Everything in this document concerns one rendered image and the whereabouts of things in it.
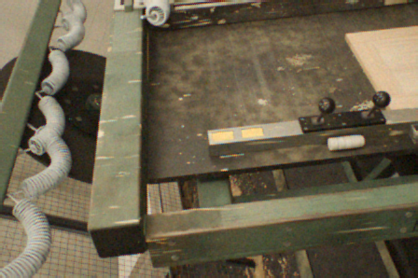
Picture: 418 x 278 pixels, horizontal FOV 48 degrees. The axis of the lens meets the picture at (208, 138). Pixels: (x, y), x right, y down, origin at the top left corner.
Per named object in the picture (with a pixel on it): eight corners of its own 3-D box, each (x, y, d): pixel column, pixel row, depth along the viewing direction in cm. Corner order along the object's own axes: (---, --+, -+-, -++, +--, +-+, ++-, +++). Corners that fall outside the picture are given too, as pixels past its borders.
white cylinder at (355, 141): (330, 153, 112) (363, 149, 112) (331, 144, 110) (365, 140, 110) (327, 145, 114) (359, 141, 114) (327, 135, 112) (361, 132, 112)
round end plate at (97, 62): (197, 199, 178) (-32, 141, 149) (190, 208, 181) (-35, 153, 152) (185, 76, 236) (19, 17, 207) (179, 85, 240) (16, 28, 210)
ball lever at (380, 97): (375, 124, 113) (395, 103, 101) (359, 126, 113) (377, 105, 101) (371, 109, 115) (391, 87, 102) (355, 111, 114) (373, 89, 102)
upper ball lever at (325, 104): (325, 130, 113) (340, 109, 100) (309, 132, 113) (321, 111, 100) (322, 115, 114) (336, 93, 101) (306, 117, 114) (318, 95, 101)
